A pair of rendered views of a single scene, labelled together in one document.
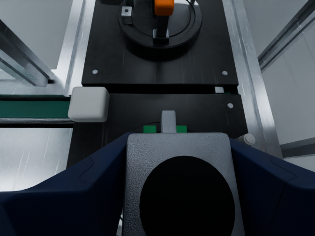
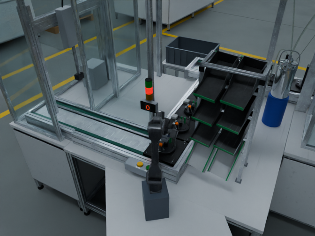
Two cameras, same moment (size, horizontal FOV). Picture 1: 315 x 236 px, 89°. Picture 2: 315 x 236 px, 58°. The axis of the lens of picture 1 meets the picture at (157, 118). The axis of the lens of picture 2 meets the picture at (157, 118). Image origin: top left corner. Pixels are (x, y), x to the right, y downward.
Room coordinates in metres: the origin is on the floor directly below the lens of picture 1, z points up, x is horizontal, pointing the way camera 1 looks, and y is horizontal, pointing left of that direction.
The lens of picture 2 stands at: (-1.28, -0.75, 2.36)
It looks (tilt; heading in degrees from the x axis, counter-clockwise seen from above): 37 degrees down; 32
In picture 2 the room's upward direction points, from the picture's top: 1 degrees counter-clockwise
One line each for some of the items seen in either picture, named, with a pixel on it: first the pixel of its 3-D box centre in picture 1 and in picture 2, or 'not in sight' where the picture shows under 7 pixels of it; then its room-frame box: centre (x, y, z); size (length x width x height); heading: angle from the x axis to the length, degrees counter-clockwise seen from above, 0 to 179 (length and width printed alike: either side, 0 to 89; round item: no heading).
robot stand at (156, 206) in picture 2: not in sight; (155, 199); (-0.41, -0.18, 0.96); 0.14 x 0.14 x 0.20; 41
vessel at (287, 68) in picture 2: not in sight; (285, 73); (0.83, -0.55, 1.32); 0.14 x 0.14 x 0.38
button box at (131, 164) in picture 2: not in sight; (140, 167); (-0.23, 0.06, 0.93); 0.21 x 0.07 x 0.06; 94
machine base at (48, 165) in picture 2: not in sight; (95, 127); (0.37, 1.08, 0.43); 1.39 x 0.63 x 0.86; 4
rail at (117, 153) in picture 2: not in sight; (122, 154); (-0.18, 0.25, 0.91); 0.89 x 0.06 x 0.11; 94
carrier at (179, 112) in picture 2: not in sight; (192, 106); (0.49, 0.02, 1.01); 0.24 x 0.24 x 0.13; 4
